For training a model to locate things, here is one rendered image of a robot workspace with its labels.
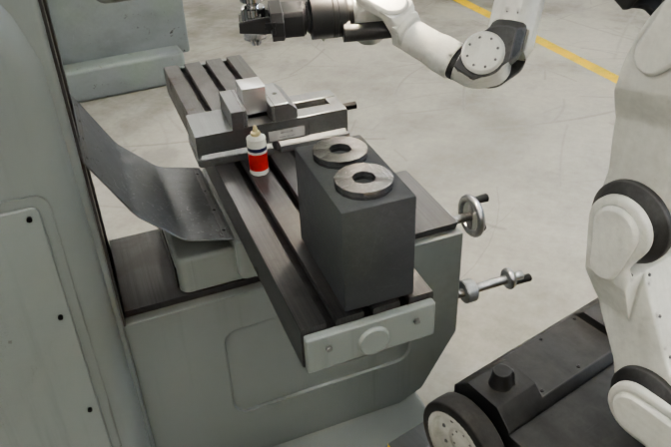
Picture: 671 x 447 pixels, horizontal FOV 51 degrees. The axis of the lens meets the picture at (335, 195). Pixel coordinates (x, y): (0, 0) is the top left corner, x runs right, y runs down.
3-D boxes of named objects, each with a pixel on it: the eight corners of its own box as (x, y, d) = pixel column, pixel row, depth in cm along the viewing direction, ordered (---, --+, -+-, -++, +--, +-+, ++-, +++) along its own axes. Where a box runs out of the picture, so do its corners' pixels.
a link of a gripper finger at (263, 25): (238, 19, 133) (270, 16, 134) (240, 35, 135) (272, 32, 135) (238, 21, 132) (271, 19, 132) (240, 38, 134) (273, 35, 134)
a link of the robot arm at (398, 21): (368, -27, 136) (425, 4, 132) (366, 7, 144) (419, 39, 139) (347, -10, 133) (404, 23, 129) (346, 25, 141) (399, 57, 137)
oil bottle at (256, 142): (266, 166, 150) (261, 119, 144) (271, 174, 147) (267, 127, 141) (248, 170, 149) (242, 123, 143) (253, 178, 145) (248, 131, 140)
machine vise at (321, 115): (330, 113, 171) (328, 70, 165) (350, 138, 159) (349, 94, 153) (187, 139, 162) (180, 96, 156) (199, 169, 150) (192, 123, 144)
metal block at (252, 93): (260, 101, 158) (258, 76, 155) (267, 111, 153) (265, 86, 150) (238, 105, 157) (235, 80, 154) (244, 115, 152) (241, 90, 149)
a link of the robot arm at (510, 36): (526, 95, 133) (553, -19, 133) (520, 80, 121) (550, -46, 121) (467, 86, 137) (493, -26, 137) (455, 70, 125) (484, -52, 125)
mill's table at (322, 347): (242, 76, 214) (239, 52, 210) (439, 335, 115) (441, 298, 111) (166, 90, 207) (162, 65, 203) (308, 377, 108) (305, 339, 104)
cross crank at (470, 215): (472, 219, 193) (475, 183, 187) (495, 241, 184) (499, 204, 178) (421, 232, 189) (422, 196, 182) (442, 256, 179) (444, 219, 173)
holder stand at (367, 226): (361, 223, 130) (360, 126, 119) (414, 293, 112) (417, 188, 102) (301, 237, 126) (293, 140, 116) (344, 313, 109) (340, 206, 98)
